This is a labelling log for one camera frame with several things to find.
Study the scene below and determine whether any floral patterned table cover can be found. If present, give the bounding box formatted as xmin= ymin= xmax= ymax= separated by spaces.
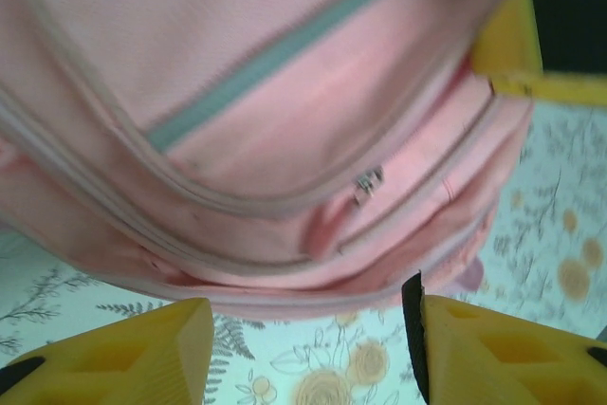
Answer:
xmin=0 ymin=105 xmax=607 ymax=405

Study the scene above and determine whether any pink student backpack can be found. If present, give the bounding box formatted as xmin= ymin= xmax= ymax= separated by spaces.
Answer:
xmin=0 ymin=0 xmax=537 ymax=321

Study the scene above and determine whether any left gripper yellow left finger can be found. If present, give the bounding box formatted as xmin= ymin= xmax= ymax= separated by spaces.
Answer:
xmin=0 ymin=297 xmax=214 ymax=405

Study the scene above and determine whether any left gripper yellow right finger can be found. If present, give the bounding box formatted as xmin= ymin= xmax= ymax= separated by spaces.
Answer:
xmin=401 ymin=270 xmax=607 ymax=405

